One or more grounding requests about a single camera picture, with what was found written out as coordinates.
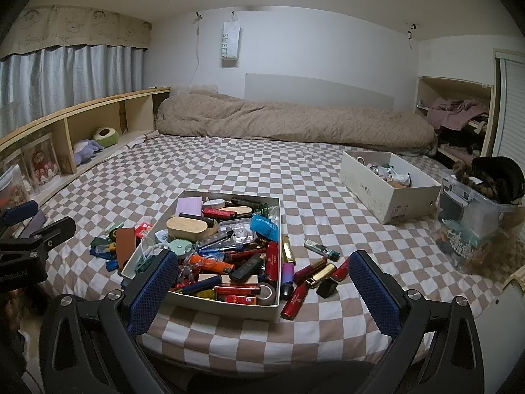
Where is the beige printed curtain valance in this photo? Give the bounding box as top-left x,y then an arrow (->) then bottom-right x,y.
0,5 -> 153,60

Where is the large red tube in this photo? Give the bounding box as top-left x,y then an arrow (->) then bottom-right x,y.
281,283 -> 313,321

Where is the blue foil packet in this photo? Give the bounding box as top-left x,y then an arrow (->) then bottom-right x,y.
250,214 -> 280,242

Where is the lilac flat pouch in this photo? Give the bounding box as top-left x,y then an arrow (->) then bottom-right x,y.
25,209 -> 48,235

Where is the white hanging cable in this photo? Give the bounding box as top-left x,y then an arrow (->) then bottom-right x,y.
188,12 -> 204,88

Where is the dark red lipstick tube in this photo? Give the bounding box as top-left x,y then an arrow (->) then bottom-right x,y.
293,256 -> 328,284

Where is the pink clothes pile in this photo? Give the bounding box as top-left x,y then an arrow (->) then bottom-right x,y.
424,98 -> 491,130

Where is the black rectangular device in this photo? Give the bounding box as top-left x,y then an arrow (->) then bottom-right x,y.
229,253 -> 265,284

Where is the wooden alcove shelf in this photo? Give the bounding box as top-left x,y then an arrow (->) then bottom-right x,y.
415,76 -> 494,165

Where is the orange plastic tool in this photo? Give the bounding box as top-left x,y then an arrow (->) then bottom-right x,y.
189,255 -> 226,275

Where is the oval wooden case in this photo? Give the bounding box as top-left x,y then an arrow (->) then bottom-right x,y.
166,216 -> 209,241

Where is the checkered bed sheet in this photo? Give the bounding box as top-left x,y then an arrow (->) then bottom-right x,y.
16,132 -> 525,380

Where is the mint round case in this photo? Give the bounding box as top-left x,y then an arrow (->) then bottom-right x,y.
169,240 -> 195,260

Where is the purple lighter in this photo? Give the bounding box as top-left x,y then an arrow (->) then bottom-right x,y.
281,263 -> 295,300

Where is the gold lipstick tube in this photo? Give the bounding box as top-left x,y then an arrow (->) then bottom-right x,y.
305,263 -> 337,289

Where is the white tall shoe box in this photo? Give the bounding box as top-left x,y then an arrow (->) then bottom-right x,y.
340,150 -> 442,225

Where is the black square cap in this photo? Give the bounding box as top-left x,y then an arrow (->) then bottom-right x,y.
316,278 -> 338,298

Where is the clear display box red doll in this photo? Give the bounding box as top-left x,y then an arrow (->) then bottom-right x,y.
20,132 -> 63,194

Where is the wooden shelf unit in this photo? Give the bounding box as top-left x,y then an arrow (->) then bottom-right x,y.
0,87 -> 171,214

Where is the rolled beige cloth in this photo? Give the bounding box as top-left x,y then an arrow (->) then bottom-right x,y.
127,130 -> 160,147

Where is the white shallow cardboard box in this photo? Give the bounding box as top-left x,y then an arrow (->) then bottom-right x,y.
120,190 -> 284,322

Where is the brown tape roll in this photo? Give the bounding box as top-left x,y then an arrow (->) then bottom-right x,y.
256,283 -> 278,307

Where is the clear snack jar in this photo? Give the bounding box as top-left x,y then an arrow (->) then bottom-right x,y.
0,164 -> 26,216

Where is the beige duvet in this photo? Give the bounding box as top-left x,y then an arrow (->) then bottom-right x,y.
155,85 -> 438,157

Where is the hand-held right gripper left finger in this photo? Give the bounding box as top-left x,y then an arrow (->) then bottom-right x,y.
39,250 -> 181,394

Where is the white window blind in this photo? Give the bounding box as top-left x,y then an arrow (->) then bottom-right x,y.
492,48 -> 525,165

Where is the purple plush toy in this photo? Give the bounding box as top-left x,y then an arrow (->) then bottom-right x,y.
73,139 -> 101,167

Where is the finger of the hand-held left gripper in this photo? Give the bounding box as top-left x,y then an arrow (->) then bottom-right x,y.
0,200 -> 40,227
22,217 -> 77,264

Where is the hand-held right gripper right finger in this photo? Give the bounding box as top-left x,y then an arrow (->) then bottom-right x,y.
346,250 -> 485,394

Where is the gold red lipstick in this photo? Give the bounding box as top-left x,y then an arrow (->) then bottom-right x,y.
281,235 -> 296,264

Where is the purple notepad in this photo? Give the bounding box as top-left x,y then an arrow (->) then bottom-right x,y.
175,196 -> 203,218

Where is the white hanging paper bag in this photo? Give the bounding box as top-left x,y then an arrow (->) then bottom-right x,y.
221,12 -> 241,67

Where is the grey-blue curtain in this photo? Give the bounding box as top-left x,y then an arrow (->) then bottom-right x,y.
0,45 -> 147,138

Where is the clear plastic case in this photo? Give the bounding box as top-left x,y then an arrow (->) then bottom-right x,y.
218,218 -> 258,244

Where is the clear plastic storage bin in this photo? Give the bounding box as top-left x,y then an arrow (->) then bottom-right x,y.
434,171 -> 525,275

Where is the green plush toy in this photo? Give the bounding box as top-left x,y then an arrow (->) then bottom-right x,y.
92,127 -> 121,148

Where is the brown leather pouch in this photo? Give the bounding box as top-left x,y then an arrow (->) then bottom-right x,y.
115,227 -> 136,272

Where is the grey wall panel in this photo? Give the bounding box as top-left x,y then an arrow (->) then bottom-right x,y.
245,73 -> 395,111

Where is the green clear lighter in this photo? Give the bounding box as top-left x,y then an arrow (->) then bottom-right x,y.
304,240 -> 341,260

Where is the dark brown headbands bundle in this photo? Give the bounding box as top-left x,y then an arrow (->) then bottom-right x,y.
452,156 -> 522,205

